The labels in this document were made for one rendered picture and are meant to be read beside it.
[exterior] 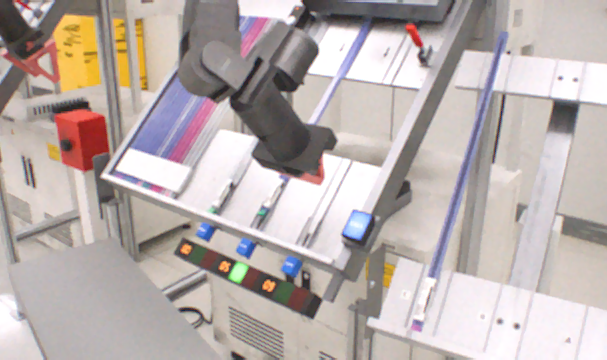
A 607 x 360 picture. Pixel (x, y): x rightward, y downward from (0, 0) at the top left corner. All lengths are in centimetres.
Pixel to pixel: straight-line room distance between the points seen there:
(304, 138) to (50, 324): 62
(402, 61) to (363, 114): 207
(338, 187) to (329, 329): 56
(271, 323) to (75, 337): 72
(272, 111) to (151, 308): 56
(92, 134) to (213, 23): 114
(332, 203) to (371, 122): 220
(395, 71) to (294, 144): 49
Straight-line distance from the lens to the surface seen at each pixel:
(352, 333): 102
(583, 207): 287
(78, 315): 111
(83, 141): 173
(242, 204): 111
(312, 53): 69
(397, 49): 118
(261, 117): 65
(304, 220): 103
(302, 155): 70
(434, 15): 117
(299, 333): 158
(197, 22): 64
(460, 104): 293
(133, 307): 111
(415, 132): 105
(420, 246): 125
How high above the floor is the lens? 119
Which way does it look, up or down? 21 degrees down
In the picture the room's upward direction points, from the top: straight up
